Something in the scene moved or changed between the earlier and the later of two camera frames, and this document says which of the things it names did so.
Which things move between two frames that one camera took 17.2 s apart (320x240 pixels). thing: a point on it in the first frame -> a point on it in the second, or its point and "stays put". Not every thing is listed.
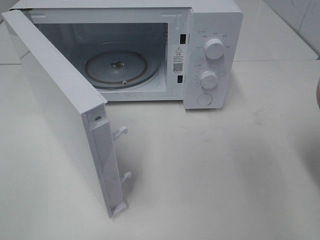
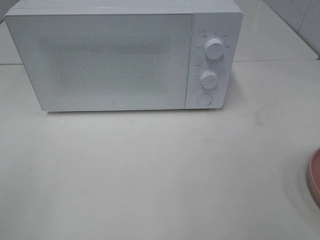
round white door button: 204,99 stays put
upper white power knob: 214,48 stays put
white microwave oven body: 190,51 stays put
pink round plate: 318,93 -> 313,169
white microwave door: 77,113 -> 104,61
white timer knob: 209,79 stays put
